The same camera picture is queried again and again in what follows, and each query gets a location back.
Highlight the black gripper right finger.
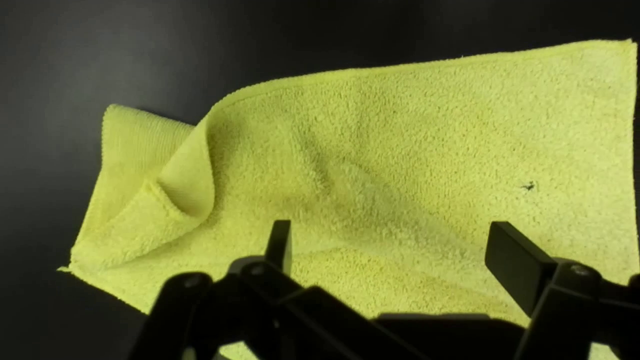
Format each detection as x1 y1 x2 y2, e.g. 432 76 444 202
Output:
482 221 640 360

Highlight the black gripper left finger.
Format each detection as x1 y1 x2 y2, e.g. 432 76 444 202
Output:
129 219 429 360

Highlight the yellow cloth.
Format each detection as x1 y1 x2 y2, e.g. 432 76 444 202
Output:
57 39 640 360

